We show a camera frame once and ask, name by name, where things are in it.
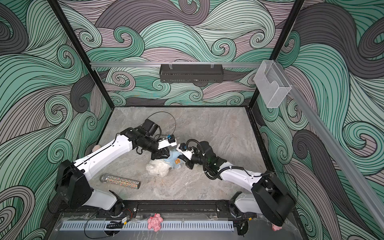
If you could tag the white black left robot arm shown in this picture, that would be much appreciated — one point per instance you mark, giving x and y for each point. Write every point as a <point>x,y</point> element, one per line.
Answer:
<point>73,177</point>

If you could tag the aluminium rail right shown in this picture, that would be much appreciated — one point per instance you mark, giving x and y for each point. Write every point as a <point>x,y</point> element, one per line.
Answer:
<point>360,184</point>

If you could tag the black left corner post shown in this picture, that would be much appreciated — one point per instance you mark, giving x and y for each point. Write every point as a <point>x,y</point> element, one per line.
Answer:
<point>78,47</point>

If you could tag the aluminium rail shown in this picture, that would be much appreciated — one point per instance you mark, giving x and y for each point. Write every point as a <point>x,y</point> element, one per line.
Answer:
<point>360,184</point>
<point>137,64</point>

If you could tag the black cage corner post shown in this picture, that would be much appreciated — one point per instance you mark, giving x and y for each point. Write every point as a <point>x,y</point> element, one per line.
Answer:
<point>287,27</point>

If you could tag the white slotted cable duct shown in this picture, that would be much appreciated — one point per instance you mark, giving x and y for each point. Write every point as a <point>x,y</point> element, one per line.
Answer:
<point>143,226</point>

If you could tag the clear acrylic wall bin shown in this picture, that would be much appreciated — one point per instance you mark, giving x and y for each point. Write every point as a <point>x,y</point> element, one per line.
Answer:
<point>272,83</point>

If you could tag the pink round wooden block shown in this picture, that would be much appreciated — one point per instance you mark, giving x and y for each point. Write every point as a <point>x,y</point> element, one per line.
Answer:
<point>95,148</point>

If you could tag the black wall-mounted tray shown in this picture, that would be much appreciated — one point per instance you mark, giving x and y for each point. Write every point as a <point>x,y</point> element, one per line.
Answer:
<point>191,74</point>

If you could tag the small pink toy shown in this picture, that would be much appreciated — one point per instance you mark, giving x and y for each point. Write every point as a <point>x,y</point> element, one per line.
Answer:
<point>276,228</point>

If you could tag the aluminium rail back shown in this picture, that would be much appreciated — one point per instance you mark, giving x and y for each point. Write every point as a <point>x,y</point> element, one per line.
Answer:
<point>137,64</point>

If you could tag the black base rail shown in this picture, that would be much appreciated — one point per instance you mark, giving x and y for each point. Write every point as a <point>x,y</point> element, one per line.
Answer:
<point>222,208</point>

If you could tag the glitter multicolour tube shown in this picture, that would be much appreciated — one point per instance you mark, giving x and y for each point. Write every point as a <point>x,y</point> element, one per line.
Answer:
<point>124,182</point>

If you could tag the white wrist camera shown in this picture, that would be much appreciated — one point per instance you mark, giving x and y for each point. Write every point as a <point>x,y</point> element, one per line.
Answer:
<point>185,150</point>
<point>169,141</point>

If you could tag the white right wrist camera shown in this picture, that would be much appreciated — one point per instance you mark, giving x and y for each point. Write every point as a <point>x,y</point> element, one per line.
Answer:
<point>185,150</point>

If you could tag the pink plush toy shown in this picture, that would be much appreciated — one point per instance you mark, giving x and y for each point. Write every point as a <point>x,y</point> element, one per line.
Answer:
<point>154,222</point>

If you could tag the white plush teddy bear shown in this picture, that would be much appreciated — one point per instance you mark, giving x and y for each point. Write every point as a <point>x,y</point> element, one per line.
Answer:
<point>158,168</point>

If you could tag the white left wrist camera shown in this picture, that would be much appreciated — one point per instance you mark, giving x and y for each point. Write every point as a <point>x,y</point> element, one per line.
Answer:
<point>169,141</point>

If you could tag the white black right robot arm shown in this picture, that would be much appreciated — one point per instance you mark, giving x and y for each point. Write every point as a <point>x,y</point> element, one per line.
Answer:
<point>266,195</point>

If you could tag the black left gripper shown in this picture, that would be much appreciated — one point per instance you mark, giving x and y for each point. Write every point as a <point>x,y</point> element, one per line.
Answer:
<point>160,154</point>

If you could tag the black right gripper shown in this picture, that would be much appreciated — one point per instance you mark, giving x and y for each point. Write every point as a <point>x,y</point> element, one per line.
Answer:
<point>188,161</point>

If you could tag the light blue fleece hoodie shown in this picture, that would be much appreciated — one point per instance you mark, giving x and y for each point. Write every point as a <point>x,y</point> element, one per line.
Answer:
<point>175,160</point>

